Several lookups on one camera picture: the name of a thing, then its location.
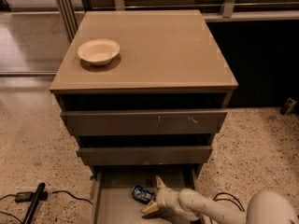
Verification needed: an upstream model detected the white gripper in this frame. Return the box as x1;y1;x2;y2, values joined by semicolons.
141;175;180;215

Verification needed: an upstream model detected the blue pepsi can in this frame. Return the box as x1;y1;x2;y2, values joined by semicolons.
132;185;155;204

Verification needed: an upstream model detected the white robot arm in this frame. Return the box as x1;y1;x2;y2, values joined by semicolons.
142;176;299;224

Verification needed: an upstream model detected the grey open bottom drawer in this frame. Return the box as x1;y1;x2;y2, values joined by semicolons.
91;165;204;224

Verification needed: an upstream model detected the grey top drawer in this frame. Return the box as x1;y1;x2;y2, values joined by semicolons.
61;109;227;136

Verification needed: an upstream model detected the grey middle drawer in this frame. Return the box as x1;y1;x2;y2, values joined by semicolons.
78;146;212;166

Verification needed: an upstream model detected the grey drawer cabinet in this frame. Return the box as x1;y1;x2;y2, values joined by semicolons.
50;9;239;182

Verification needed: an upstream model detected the black cylindrical tool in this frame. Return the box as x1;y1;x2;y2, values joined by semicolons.
22;183;48;224

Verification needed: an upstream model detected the black power adapter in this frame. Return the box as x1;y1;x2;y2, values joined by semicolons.
15;191;34;203

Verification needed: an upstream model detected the white paper bowl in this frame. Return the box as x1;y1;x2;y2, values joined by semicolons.
78;39;120;66

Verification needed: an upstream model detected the small dark floor device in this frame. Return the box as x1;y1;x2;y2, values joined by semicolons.
279;98;297;115

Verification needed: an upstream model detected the black coiled cable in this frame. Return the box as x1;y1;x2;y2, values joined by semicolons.
212;191;247;213

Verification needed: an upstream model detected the black adapter cable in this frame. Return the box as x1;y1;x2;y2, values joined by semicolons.
0;189;93;224

